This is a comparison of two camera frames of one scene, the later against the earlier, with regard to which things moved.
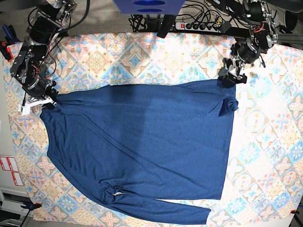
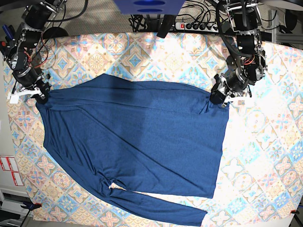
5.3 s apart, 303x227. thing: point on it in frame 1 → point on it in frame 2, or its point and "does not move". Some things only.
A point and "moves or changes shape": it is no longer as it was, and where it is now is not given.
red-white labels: (8, 163) does not move
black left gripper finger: (227, 64) → (217, 96)
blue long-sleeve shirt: (133, 145) moves or changes shape
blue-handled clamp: (11, 37) does not move
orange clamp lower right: (294, 212) does not move
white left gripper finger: (235, 74) → (228, 99)
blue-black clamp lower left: (30, 205) does not move
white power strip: (198, 26) does not move
